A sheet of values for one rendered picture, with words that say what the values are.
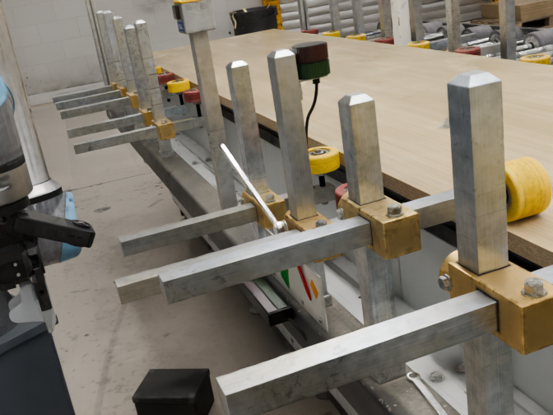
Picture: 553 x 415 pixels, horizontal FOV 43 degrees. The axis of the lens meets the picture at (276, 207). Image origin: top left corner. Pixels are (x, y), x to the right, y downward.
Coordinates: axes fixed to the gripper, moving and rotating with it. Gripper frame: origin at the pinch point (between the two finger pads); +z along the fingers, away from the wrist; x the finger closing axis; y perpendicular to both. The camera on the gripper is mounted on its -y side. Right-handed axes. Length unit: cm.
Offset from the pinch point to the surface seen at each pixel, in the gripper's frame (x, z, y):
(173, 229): -22.8, -0.5, -24.2
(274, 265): 27.2, -11.6, -26.6
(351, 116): 24, -26, -41
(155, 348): -130, 83, -27
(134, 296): 2.0, -1.2, -12.2
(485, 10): -623, 62, -553
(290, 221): -2.6, -4.0, -40.3
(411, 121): -30, -7, -82
